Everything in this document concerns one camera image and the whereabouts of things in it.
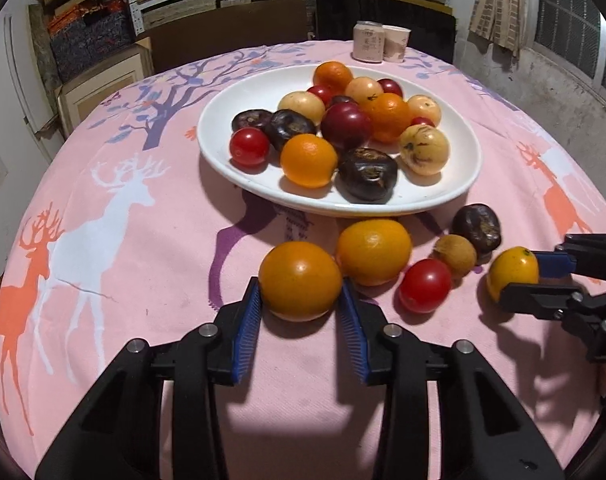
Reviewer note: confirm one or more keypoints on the stack of blue patterned boxes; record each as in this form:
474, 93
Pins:
90, 42

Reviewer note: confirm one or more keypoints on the red tomato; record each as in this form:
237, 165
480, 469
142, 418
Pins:
425, 285
249, 147
319, 93

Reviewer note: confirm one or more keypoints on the pale yellow round fruit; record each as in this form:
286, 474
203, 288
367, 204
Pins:
365, 90
300, 107
425, 108

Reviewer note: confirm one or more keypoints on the small dark purple plum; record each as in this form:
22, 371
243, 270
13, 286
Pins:
344, 100

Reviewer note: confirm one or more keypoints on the cardboard box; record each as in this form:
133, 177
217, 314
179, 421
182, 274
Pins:
100, 90

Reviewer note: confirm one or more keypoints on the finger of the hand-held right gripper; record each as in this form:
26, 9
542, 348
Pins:
533, 300
555, 264

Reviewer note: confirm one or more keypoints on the small orange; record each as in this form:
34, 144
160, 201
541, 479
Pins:
309, 160

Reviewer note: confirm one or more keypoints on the blotchy pale yellow fruit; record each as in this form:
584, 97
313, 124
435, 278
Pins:
424, 150

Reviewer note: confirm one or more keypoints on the dark water chestnut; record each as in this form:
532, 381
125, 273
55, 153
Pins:
248, 119
367, 175
289, 127
476, 226

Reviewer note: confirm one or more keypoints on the small red plum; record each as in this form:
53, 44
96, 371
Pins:
391, 87

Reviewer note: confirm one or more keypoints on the yellow-orange tomato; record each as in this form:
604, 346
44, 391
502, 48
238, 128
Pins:
512, 272

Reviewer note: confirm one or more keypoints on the brown board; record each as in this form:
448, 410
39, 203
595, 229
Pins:
223, 30

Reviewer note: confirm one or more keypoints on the pink drink can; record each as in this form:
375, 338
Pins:
368, 42

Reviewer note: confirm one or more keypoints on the black chair back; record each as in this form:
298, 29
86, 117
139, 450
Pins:
428, 25

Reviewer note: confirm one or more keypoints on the white oval plate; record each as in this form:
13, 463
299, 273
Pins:
233, 110

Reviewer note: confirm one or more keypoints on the barred window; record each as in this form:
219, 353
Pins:
575, 15

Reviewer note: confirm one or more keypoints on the orange tangerine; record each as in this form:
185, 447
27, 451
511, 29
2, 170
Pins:
333, 75
390, 117

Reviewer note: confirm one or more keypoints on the white paper cup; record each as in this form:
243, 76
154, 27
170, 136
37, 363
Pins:
397, 44

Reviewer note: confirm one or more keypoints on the brown longan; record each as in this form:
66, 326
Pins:
455, 256

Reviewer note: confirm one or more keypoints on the smooth orange persimmon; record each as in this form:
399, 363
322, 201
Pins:
374, 251
300, 280

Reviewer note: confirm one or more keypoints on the hanging brick pattern cloth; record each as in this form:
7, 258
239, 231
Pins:
500, 5

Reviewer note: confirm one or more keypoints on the large red plum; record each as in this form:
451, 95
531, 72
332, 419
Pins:
346, 129

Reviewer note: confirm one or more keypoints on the small cherry tomato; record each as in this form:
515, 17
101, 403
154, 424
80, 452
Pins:
424, 121

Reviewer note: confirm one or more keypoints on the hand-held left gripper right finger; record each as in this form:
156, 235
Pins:
355, 330

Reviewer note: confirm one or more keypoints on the pink deer print tablecloth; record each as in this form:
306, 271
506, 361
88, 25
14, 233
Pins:
133, 260

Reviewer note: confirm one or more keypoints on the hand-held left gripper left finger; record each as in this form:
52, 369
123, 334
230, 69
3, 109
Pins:
248, 330

